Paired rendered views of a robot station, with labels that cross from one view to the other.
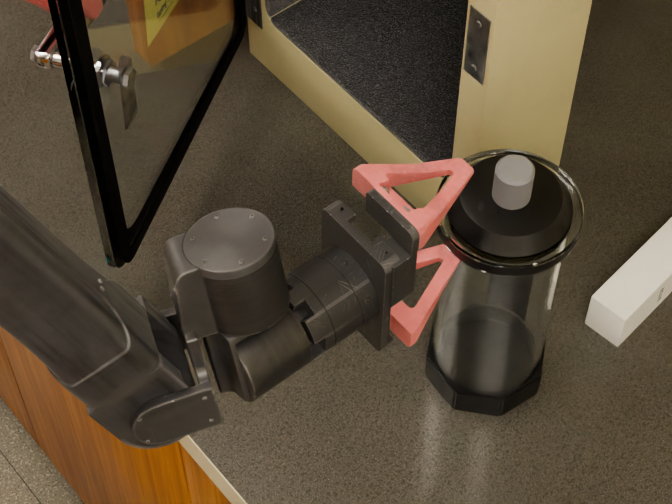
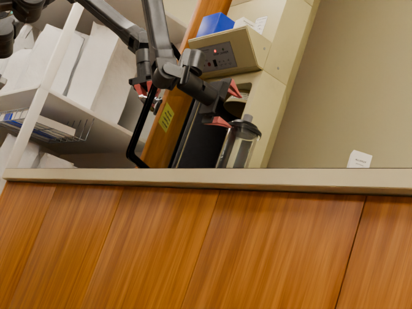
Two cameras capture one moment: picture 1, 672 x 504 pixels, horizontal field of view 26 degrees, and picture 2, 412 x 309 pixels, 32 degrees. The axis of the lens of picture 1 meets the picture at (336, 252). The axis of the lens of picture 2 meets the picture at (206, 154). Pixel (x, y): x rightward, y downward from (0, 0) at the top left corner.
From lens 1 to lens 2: 2.04 m
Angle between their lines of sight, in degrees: 70
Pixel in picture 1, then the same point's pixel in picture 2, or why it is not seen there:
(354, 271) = (214, 87)
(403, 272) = (225, 86)
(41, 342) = (157, 38)
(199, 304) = (186, 56)
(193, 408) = (177, 69)
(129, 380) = (168, 56)
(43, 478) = not seen: outside the picture
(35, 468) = not seen: outside the picture
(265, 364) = (194, 75)
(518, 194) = (248, 118)
